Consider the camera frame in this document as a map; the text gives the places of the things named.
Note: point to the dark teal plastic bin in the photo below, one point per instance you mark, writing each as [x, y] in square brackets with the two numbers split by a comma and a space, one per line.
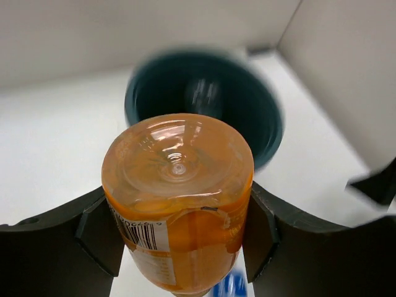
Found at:
[213, 83]

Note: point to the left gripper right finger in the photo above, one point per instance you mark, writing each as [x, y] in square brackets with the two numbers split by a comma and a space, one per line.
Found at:
[289, 252]

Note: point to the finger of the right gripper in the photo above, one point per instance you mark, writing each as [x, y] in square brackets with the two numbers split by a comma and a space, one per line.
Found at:
[379, 186]

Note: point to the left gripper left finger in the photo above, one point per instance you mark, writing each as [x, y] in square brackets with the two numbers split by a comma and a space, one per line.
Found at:
[72, 250]

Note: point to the blue label clear bottle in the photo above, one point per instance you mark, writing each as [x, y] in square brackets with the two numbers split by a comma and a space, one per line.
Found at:
[233, 285]

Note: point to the orange plastic bottle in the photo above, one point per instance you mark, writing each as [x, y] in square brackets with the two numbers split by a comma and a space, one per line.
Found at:
[178, 186]

